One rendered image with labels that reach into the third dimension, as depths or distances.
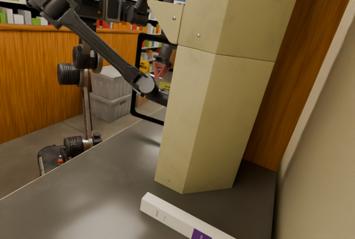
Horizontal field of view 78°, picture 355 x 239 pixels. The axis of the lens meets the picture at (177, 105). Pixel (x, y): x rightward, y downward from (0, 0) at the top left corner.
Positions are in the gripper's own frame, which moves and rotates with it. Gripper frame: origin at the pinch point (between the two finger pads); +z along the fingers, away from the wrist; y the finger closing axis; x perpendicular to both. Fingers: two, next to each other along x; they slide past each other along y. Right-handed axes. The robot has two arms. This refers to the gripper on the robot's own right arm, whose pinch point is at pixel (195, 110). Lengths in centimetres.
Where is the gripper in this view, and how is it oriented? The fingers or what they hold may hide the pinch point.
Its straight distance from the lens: 80.8
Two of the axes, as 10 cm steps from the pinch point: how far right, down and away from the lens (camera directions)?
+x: -2.4, 8.9, 3.9
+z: 8.9, 3.6, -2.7
